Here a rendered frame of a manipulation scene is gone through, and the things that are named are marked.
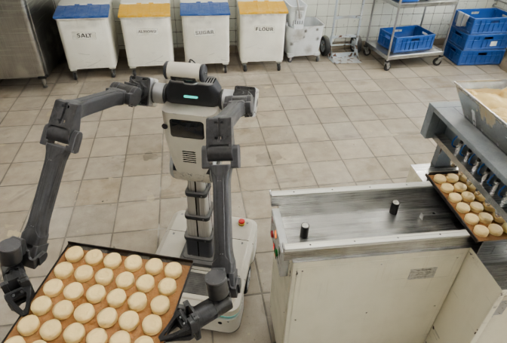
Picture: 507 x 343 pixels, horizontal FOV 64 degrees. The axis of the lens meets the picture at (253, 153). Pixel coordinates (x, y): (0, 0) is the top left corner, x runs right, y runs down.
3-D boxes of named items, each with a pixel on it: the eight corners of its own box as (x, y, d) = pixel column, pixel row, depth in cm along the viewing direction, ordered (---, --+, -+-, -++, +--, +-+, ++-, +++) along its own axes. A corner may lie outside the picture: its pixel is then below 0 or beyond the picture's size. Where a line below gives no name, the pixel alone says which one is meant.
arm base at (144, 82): (149, 105, 171) (150, 77, 170) (140, 105, 163) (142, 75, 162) (129, 104, 172) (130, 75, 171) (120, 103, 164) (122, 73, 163)
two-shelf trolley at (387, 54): (416, 49, 558) (439, -40, 493) (443, 65, 513) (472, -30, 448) (361, 54, 538) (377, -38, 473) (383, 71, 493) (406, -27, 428)
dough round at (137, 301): (137, 315, 107) (136, 311, 106) (124, 305, 109) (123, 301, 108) (151, 301, 110) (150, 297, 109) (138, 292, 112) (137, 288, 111)
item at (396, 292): (389, 302, 229) (434, 179, 178) (417, 362, 201) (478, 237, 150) (268, 314, 221) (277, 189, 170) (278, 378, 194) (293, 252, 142)
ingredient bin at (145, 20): (128, 79, 460) (116, 10, 416) (132, 58, 511) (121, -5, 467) (176, 77, 468) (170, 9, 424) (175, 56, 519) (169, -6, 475)
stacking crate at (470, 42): (487, 38, 542) (492, 23, 530) (506, 49, 509) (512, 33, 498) (445, 40, 533) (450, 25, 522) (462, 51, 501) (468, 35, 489)
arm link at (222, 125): (233, 117, 112) (198, 118, 113) (238, 163, 116) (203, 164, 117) (253, 93, 154) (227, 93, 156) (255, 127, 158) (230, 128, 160)
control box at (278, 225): (278, 231, 177) (279, 207, 169) (288, 276, 157) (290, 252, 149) (269, 231, 176) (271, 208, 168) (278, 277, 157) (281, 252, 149)
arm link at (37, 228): (86, 133, 127) (53, 124, 128) (75, 131, 121) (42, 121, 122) (50, 264, 127) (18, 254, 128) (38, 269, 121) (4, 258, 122)
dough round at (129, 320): (139, 330, 104) (137, 326, 102) (118, 333, 103) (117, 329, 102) (139, 312, 107) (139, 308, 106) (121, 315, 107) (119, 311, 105)
